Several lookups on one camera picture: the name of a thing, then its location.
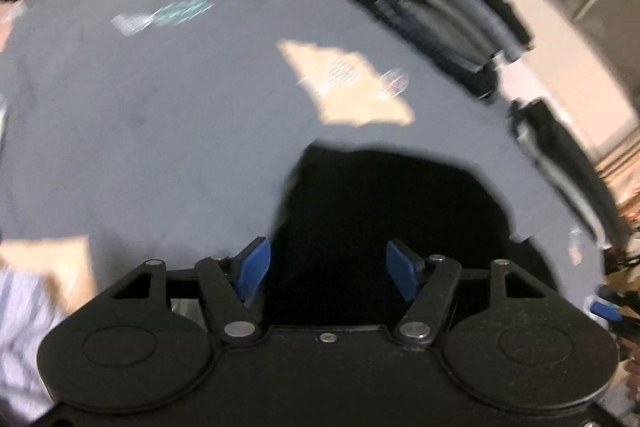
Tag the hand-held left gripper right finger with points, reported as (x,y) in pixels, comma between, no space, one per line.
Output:
(402,269)

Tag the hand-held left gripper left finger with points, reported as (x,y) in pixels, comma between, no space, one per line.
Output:
(255,264)

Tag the stack of grey folded clothes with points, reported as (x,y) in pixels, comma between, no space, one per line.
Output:
(450,12)

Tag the grey-blue printed bed blanket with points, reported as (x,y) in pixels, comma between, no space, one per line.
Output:
(150,132)

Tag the folded black and grey garment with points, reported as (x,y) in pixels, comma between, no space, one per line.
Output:
(560,167)

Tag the white striped cloth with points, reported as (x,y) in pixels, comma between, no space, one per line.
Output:
(25,342)

